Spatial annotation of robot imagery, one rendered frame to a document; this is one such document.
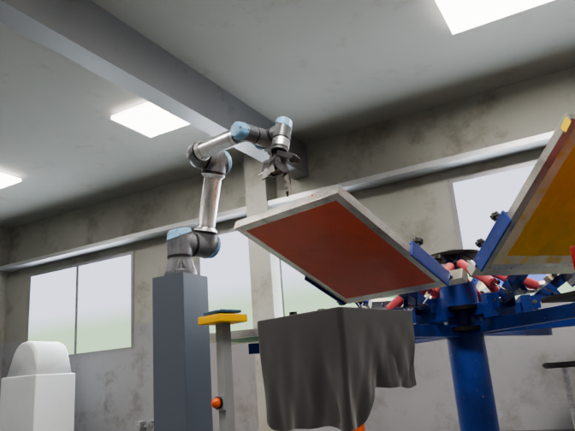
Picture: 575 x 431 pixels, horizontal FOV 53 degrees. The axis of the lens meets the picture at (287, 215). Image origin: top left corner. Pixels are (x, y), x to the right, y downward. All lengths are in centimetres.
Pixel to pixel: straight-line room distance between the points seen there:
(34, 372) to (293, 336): 620
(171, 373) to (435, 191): 450
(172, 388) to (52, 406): 573
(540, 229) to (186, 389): 164
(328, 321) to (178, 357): 75
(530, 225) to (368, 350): 89
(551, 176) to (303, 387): 125
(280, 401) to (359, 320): 45
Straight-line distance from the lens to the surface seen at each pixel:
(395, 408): 645
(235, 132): 243
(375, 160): 684
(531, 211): 254
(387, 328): 232
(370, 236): 235
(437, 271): 257
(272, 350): 232
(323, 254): 254
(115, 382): 867
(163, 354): 261
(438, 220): 642
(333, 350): 212
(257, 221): 240
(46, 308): 987
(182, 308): 256
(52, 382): 824
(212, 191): 278
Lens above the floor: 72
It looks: 16 degrees up
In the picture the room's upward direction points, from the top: 4 degrees counter-clockwise
